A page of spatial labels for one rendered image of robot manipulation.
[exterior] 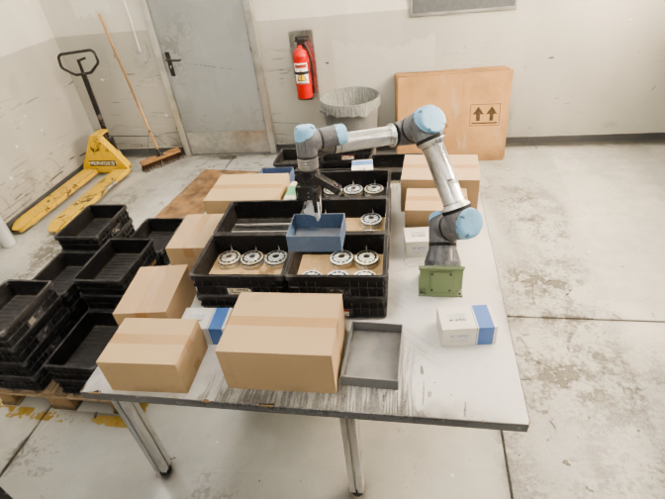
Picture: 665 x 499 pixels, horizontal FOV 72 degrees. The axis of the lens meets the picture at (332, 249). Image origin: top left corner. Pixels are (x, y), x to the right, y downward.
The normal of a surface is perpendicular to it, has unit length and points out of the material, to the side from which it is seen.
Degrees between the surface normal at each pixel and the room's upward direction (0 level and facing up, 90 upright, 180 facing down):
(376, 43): 90
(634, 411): 0
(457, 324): 0
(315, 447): 0
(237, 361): 90
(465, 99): 80
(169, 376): 90
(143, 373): 90
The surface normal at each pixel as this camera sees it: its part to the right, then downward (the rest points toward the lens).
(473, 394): -0.10, -0.80
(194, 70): -0.15, 0.59
